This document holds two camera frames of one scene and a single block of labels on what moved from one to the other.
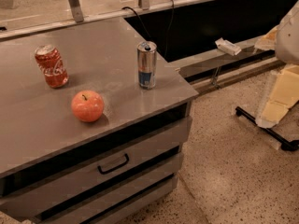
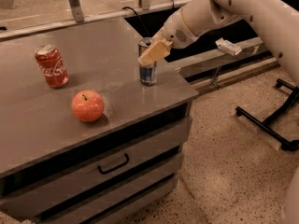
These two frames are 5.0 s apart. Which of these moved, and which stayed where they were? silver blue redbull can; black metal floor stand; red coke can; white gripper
Moved: white gripper
Stayed: silver blue redbull can; red coke can; black metal floor stand
